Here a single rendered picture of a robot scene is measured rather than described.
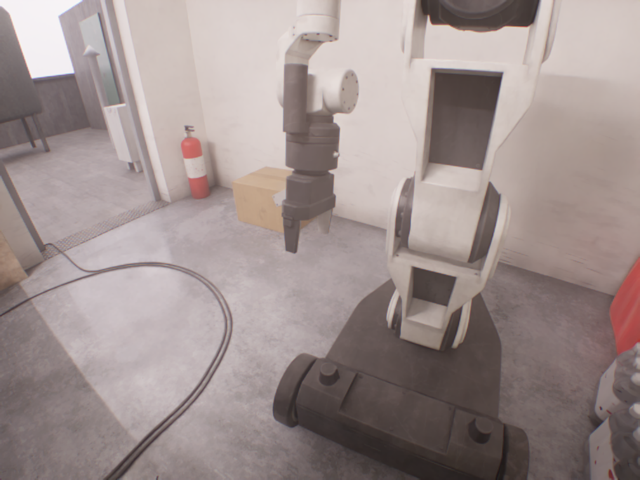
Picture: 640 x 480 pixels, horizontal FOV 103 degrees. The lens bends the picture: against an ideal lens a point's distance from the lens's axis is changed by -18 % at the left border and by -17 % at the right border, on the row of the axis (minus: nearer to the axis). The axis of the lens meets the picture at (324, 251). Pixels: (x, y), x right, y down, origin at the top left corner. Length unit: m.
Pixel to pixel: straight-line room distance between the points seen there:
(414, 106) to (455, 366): 0.68
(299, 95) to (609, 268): 1.55
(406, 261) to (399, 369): 0.37
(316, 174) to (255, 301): 0.89
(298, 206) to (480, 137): 0.29
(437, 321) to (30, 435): 1.21
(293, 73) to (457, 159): 0.27
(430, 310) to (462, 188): 0.36
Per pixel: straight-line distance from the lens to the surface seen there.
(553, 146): 1.52
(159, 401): 1.12
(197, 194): 2.44
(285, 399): 0.81
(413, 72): 0.43
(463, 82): 0.46
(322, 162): 0.49
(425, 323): 0.73
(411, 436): 0.75
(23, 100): 6.43
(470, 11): 0.42
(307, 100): 0.49
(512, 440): 0.81
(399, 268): 0.59
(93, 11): 7.10
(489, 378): 0.92
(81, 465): 1.13
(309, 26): 0.51
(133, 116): 2.47
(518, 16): 0.47
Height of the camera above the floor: 0.86
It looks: 33 degrees down
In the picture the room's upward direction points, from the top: 1 degrees counter-clockwise
